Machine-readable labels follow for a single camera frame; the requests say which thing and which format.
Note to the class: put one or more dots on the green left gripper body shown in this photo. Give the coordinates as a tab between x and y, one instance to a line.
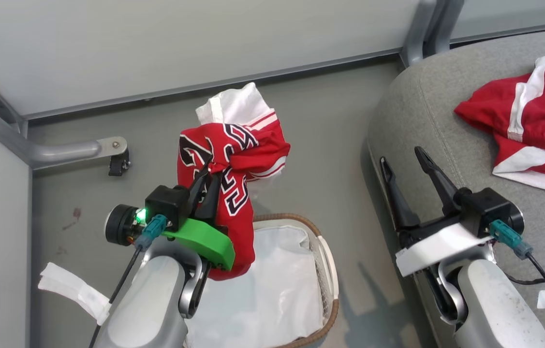
204	241

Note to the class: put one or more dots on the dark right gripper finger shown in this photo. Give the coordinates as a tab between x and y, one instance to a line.
398	198
439	179

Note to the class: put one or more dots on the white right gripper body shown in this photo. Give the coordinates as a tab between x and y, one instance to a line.
439	244

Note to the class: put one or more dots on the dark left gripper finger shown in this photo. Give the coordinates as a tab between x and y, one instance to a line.
210	198
198	186

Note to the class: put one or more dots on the red and white basketball jersey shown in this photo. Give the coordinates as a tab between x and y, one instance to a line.
243	145

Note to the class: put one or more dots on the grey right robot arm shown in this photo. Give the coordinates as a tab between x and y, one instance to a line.
490	304

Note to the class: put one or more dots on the grey fabric sofa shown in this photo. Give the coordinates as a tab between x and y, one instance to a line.
446	96

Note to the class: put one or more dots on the black caster wheel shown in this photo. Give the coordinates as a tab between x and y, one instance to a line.
118	164

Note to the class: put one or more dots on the white basket liner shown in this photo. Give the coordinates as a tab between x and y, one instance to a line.
277	290

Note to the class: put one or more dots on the white tape strip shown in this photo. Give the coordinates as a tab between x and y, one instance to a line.
76	290

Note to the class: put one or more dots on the grey partition foot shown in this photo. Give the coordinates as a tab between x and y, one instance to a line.
50	151

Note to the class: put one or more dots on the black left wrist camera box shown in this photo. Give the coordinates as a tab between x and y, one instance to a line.
168	203

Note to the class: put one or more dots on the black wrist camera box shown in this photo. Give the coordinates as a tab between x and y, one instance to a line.
168	203
492	205

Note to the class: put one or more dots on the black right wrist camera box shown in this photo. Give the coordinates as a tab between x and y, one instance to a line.
492	205

